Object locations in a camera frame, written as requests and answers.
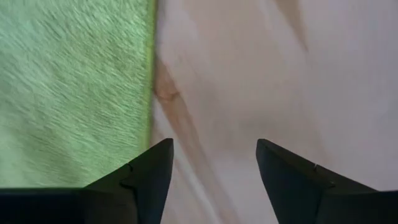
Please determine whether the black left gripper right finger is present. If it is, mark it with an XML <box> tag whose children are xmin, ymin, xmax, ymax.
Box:
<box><xmin>256</xmin><ymin>138</ymin><xmax>377</xmax><ymax>224</ymax></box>

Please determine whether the lime green microfiber towel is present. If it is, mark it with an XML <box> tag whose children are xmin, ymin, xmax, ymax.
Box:
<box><xmin>0</xmin><ymin>0</ymin><xmax>157</xmax><ymax>190</ymax></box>

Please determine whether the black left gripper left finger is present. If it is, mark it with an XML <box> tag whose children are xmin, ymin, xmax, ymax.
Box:
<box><xmin>83</xmin><ymin>138</ymin><xmax>175</xmax><ymax>224</ymax></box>

